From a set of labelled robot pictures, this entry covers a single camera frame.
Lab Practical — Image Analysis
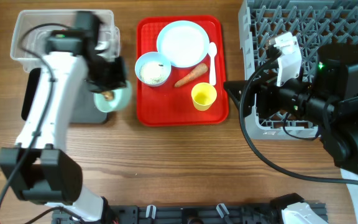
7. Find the clear plastic bin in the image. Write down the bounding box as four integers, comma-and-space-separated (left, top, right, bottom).
10, 9, 121, 73

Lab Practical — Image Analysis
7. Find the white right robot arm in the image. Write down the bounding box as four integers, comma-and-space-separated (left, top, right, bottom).
223, 43, 358, 222

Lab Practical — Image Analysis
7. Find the black waste tray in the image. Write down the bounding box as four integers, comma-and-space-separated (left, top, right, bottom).
21, 68, 108, 124

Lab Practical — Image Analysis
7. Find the grey dishwasher rack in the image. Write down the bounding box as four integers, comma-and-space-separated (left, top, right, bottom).
237, 0, 358, 141

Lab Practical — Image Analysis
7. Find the light blue bowl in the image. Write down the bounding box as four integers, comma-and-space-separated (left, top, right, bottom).
135, 52, 172, 86

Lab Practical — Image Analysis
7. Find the orange carrot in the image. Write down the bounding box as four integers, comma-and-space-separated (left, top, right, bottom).
174, 63, 208, 88

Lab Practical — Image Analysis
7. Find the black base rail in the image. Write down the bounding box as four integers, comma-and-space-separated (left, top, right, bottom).
51, 202, 328, 224

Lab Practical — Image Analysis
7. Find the large light blue plate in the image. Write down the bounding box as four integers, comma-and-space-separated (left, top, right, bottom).
157, 21, 210, 68

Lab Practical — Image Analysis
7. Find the red plastic tray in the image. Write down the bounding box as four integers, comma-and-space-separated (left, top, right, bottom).
136, 15, 229, 126

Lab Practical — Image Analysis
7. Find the brown food scrap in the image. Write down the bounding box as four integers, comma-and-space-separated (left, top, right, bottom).
101, 91, 114, 101

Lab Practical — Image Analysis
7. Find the white rice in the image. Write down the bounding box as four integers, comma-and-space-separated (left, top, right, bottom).
139, 61, 168, 85

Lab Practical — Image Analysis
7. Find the mint green bowl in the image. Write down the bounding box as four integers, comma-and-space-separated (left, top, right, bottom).
93, 81, 132, 113

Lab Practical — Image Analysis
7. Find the yellow plastic cup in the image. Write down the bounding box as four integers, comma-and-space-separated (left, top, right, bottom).
191, 82, 217, 111

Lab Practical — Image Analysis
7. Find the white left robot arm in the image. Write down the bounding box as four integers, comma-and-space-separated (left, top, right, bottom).
0, 9, 132, 223

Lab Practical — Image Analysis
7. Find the white plastic spoon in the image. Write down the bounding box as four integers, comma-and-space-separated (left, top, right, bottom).
208, 42, 218, 86

